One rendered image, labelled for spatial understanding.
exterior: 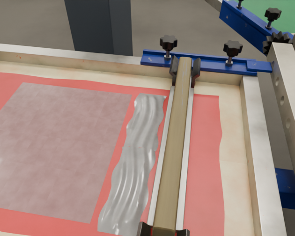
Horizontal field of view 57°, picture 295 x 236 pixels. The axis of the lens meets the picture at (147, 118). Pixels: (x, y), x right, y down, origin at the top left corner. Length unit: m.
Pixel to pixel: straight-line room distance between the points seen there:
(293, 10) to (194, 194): 0.91
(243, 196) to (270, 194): 0.05
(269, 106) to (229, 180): 1.74
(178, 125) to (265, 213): 0.20
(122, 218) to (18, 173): 0.23
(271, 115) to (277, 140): 0.24
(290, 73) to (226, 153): 0.24
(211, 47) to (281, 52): 2.08
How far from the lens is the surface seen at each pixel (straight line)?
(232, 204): 0.53
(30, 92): 0.77
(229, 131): 0.63
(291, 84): 0.67
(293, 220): 1.73
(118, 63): 0.76
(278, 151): 1.97
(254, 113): 0.64
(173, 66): 0.67
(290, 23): 1.15
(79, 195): 0.53
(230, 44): 0.72
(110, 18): 1.02
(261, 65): 0.76
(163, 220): 0.38
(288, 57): 0.76
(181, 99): 0.53
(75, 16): 1.10
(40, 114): 0.69
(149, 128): 0.60
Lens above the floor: 1.41
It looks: 45 degrees down
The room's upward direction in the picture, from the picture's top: straight up
